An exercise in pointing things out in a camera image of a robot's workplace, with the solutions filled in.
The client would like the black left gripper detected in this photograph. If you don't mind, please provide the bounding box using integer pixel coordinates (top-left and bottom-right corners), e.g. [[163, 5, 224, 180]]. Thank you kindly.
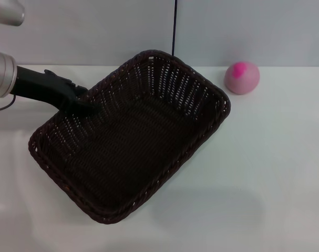
[[11, 65, 100, 116]]

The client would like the black vertical wall strip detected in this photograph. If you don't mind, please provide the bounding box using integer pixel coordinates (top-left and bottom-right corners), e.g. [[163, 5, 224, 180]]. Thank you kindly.
[[171, 0, 178, 56]]

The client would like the dark woven rectangular basket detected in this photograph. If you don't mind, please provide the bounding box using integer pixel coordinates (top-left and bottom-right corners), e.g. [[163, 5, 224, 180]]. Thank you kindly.
[[28, 49, 232, 225]]

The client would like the pink peach toy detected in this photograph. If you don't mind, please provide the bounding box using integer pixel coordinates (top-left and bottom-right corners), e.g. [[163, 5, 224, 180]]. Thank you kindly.
[[224, 61, 261, 95]]

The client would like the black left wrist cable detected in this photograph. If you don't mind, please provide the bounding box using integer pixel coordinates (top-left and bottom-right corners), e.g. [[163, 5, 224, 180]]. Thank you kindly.
[[0, 94, 17, 113]]

